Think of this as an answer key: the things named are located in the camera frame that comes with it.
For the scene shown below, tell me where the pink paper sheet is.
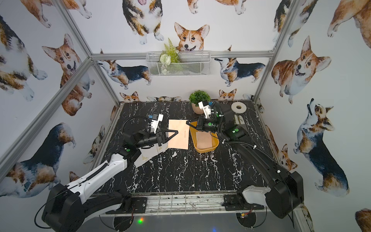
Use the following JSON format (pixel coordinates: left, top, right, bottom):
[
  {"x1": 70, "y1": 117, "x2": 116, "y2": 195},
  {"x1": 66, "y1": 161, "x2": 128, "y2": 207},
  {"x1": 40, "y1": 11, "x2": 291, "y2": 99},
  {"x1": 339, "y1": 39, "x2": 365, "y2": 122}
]
[
  {"x1": 168, "y1": 119, "x2": 189, "y2": 150},
  {"x1": 196, "y1": 131, "x2": 213, "y2": 150}
]

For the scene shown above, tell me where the stationery sheet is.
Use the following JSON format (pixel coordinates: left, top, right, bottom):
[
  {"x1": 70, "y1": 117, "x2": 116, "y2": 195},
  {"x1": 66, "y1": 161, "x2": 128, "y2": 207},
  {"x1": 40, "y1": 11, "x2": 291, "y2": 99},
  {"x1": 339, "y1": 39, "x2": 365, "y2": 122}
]
[
  {"x1": 134, "y1": 147, "x2": 158, "y2": 168},
  {"x1": 155, "y1": 143, "x2": 169, "y2": 155}
]

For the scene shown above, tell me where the yellow plastic storage box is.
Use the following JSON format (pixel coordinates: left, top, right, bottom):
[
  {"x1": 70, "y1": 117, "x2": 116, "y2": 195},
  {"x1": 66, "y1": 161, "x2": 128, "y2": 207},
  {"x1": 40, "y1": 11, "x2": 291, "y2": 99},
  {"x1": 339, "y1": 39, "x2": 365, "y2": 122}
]
[{"x1": 190, "y1": 122, "x2": 219, "y2": 154}]

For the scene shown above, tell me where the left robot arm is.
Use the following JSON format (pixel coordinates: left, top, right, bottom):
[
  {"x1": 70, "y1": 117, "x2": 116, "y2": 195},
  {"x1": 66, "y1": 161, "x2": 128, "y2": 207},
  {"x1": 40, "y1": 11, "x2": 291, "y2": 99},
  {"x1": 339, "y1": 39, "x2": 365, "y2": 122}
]
[{"x1": 40, "y1": 129, "x2": 178, "y2": 232}]

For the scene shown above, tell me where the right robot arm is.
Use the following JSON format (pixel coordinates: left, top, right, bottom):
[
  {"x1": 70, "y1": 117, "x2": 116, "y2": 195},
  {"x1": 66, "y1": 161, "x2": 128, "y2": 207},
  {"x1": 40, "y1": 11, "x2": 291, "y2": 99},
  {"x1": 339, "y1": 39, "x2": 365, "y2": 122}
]
[{"x1": 186, "y1": 115, "x2": 304, "y2": 218}]

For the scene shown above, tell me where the white tape roll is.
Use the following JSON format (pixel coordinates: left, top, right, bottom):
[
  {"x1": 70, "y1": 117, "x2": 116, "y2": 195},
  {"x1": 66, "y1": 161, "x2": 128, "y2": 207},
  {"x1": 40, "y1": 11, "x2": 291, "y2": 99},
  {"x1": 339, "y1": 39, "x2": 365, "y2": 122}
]
[{"x1": 231, "y1": 101, "x2": 247, "y2": 114}]

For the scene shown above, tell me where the potted green plant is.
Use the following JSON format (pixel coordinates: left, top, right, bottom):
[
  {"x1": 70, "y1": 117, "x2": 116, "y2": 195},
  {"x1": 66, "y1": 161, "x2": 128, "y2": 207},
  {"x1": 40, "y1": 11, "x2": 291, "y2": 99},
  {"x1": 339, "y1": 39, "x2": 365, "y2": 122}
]
[{"x1": 189, "y1": 90, "x2": 211, "y2": 115}]

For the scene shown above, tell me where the artificial fern with flower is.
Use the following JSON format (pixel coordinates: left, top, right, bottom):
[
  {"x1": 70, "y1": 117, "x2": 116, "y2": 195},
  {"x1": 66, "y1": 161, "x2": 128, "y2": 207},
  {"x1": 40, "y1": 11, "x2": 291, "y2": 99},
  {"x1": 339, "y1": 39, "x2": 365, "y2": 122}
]
[{"x1": 159, "y1": 39, "x2": 181, "y2": 75}]

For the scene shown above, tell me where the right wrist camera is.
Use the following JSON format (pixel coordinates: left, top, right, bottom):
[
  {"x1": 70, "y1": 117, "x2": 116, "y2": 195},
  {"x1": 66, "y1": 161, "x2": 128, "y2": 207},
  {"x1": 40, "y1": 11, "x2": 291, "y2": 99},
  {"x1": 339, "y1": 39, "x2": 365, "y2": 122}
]
[{"x1": 198, "y1": 101, "x2": 214, "y2": 119}]

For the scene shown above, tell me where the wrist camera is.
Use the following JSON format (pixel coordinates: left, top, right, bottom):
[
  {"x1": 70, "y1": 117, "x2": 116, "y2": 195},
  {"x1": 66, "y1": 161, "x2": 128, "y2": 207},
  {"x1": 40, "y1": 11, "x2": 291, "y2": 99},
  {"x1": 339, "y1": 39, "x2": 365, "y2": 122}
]
[
  {"x1": 148, "y1": 113, "x2": 164, "y2": 133},
  {"x1": 198, "y1": 101, "x2": 214, "y2": 119}
]

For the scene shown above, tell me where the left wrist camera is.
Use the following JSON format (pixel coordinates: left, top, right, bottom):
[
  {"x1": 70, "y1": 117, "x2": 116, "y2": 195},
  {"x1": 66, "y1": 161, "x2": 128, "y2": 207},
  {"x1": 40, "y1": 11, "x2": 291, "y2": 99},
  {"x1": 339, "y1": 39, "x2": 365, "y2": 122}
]
[{"x1": 148, "y1": 113, "x2": 164, "y2": 133}]

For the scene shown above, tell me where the white wire wall basket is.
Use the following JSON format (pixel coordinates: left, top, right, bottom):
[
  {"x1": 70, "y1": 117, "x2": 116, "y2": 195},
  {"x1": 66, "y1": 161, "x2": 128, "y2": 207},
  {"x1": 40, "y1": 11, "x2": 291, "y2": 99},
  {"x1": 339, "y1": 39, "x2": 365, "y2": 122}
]
[{"x1": 146, "y1": 51, "x2": 211, "y2": 77}]

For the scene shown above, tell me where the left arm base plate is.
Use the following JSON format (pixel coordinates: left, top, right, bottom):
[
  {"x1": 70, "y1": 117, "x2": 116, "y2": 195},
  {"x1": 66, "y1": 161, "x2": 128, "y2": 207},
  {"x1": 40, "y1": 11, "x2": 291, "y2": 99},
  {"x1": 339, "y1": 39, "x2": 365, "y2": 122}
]
[{"x1": 106, "y1": 197, "x2": 147, "y2": 215}]

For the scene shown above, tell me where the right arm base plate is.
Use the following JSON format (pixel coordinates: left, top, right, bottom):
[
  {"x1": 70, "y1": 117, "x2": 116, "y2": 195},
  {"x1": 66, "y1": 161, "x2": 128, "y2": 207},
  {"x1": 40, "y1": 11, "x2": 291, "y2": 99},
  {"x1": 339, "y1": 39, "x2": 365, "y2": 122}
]
[{"x1": 222, "y1": 194, "x2": 265, "y2": 211}]

